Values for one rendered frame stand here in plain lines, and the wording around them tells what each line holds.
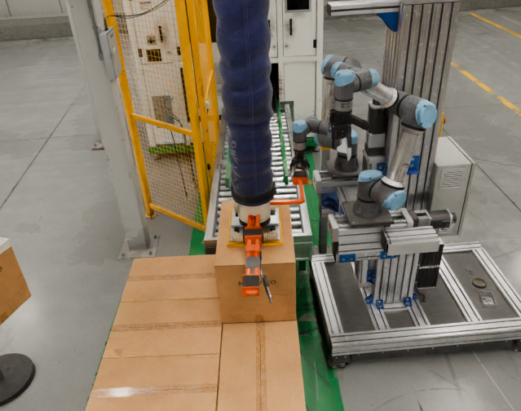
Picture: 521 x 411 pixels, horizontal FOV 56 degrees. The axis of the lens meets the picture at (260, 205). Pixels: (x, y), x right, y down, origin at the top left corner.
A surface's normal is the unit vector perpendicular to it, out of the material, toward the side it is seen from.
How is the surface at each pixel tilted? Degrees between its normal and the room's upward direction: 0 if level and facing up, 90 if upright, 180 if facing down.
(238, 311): 90
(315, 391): 0
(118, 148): 91
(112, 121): 88
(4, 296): 90
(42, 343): 0
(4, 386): 0
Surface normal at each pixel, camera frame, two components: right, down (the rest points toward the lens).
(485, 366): -0.05, -0.84
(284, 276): 0.00, 0.54
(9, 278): 0.94, 0.15
